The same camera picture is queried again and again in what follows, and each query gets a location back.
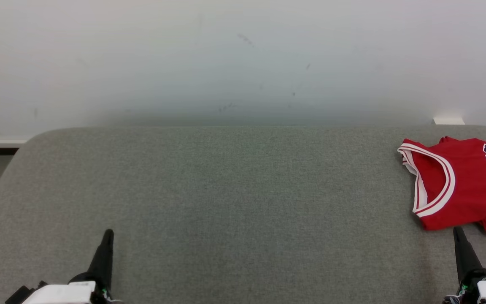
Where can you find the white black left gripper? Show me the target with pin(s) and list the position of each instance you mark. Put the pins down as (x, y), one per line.
(66, 293)

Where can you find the red Bulls jersey white sleeves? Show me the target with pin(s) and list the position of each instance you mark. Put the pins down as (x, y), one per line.
(471, 185)

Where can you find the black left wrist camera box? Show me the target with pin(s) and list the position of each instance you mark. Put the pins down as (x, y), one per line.
(19, 295)

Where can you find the small white wall block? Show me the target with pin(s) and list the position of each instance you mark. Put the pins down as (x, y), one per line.
(449, 121)

